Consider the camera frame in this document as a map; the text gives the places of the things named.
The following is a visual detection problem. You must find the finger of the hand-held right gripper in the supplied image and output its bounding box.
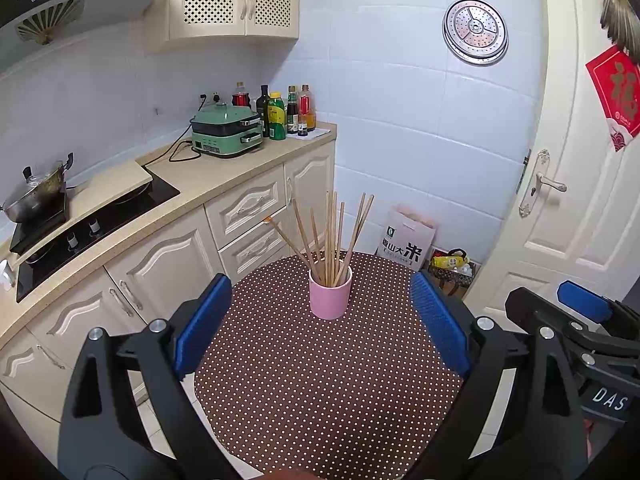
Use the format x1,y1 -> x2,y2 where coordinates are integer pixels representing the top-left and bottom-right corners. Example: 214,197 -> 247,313
504,286 -> 640,387
556,280 -> 640,341

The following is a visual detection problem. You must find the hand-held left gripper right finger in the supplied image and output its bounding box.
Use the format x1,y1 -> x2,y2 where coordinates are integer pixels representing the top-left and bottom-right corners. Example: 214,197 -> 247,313
410,270 -> 589,480

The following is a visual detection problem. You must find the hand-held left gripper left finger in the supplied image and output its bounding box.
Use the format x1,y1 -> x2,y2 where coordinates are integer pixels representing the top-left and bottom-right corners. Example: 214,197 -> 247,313
57,272 -> 234,480

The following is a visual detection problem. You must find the pink cylindrical cup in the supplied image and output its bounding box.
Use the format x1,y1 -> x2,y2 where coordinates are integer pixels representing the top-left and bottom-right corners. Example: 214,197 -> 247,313
308,262 -> 353,321

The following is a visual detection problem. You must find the bundle of wooden chopsticks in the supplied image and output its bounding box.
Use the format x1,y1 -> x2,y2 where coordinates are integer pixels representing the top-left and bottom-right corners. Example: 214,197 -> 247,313
270,191 -> 375,288

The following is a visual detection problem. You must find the basket with yellow bottle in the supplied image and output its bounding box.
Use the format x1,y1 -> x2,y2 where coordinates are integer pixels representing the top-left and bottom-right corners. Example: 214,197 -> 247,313
427,248 -> 483,301

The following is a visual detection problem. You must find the white panel door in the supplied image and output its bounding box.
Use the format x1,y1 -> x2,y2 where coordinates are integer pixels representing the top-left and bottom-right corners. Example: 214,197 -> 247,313
462,0 -> 640,321

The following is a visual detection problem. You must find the cream base cabinet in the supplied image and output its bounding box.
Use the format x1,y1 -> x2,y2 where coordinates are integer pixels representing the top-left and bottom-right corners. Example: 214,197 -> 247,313
0,142 -> 337,436

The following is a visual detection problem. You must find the white paper rice bag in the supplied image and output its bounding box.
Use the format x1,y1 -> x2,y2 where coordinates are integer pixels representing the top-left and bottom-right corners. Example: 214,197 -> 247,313
376,204 -> 438,272

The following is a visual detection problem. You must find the cream drawer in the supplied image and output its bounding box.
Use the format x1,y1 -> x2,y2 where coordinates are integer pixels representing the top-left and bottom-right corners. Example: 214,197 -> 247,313
205,165 -> 288,248
217,207 -> 296,283

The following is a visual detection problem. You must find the brown polka dot tablecloth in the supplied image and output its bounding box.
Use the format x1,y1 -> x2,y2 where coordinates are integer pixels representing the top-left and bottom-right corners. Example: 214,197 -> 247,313
192,250 -> 473,480

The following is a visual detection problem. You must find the black gas stove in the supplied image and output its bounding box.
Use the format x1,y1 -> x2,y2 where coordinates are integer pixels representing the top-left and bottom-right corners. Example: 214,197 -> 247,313
9,167 -> 181,303

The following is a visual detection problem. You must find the beige countertop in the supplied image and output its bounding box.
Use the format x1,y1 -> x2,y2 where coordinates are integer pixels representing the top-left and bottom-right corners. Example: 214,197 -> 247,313
0,121 -> 338,341

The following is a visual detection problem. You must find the beige cutting board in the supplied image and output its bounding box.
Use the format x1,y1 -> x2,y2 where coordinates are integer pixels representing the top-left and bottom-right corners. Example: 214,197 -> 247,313
65,161 -> 153,206

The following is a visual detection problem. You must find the narrow cream cabinet door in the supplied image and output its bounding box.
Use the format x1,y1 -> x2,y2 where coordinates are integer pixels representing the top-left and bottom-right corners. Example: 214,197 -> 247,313
284,142 -> 336,253

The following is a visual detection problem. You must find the green electric grill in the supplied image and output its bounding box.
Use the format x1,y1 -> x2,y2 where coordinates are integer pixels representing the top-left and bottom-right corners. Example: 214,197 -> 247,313
190,102 -> 265,159

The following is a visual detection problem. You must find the red paper decoration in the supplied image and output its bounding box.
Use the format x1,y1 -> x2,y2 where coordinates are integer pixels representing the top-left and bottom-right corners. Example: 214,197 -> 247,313
585,44 -> 640,152

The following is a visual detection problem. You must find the steel wok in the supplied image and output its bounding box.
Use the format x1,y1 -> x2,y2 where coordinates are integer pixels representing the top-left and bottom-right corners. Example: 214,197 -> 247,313
0,152 -> 75,224

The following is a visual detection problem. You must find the green bottle yellow cap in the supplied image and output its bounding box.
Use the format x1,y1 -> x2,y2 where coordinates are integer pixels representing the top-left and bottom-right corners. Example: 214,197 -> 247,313
267,91 -> 287,141

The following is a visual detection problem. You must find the dark glass oil bottle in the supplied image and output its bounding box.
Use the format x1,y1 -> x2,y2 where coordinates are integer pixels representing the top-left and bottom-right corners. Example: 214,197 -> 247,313
256,85 -> 272,137

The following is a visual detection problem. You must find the dark soy sauce bottle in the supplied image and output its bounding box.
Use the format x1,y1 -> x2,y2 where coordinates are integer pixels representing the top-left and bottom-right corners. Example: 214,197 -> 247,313
286,85 -> 301,133

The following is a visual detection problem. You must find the orange sauce bottle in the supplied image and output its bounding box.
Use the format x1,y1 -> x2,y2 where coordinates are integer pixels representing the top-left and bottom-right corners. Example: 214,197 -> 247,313
299,84 -> 317,132

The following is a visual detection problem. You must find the round metal steamer rack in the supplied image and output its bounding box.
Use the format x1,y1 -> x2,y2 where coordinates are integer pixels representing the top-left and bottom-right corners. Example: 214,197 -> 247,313
442,0 -> 510,67

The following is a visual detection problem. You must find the dark feathered hanging object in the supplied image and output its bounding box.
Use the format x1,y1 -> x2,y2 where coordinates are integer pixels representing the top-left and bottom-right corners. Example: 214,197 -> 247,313
600,0 -> 640,61

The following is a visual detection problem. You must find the silver door handle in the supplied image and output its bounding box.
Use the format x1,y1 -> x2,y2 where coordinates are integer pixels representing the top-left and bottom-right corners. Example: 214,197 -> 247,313
519,149 -> 567,218

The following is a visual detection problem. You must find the black power cable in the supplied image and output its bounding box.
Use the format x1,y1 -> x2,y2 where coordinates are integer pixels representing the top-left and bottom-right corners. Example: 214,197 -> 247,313
168,135 -> 201,163

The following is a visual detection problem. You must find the cream wall cabinet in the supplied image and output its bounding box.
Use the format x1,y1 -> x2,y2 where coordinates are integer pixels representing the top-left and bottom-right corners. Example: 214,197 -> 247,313
145,0 -> 318,56

